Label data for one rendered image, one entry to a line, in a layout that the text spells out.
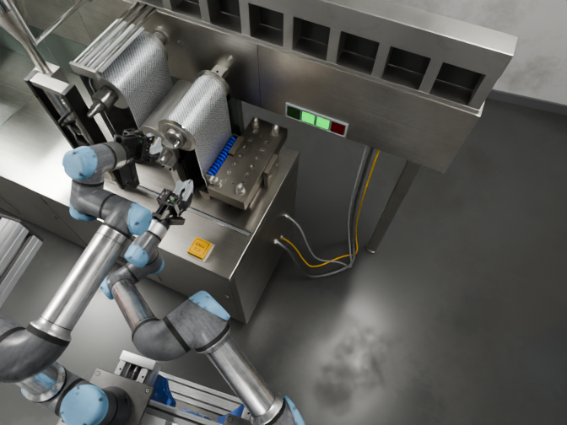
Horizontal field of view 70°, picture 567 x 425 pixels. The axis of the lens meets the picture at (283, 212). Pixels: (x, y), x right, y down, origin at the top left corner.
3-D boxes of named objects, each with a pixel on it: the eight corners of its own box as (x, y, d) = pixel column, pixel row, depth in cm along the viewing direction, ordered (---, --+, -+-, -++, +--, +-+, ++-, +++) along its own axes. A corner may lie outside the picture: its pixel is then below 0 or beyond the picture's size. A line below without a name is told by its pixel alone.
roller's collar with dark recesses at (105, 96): (95, 108, 140) (88, 94, 134) (105, 96, 142) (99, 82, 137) (110, 114, 138) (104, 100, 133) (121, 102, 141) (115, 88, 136)
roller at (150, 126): (144, 142, 156) (135, 121, 146) (180, 98, 168) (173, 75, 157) (171, 153, 154) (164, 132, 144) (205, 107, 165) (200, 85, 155)
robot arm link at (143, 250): (126, 263, 138) (118, 253, 130) (145, 236, 143) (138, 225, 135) (147, 272, 136) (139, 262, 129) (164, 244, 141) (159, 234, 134)
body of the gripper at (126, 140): (157, 136, 119) (131, 142, 108) (152, 163, 123) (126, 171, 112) (135, 126, 121) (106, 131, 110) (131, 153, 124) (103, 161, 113)
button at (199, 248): (187, 253, 158) (186, 250, 155) (197, 239, 161) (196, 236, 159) (203, 260, 156) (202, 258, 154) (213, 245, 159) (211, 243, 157)
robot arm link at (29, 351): (15, 403, 82) (146, 200, 99) (-26, 379, 84) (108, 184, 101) (48, 401, 92) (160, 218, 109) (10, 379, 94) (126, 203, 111)
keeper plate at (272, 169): (263, 186, 172) (262, 171, 162) (273, 169, 176) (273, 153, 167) (269, 189, 171) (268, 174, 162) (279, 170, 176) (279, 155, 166)
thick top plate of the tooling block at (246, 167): (208, 196, 162) (207, 187, 157) (254, 126, 180) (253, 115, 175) (245, 210, 159) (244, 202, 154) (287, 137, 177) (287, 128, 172)
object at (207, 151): (202, 178, 160) (194, 148, 144) (230, 135, 171) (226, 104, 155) (203, 178, 160) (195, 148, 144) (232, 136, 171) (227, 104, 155)
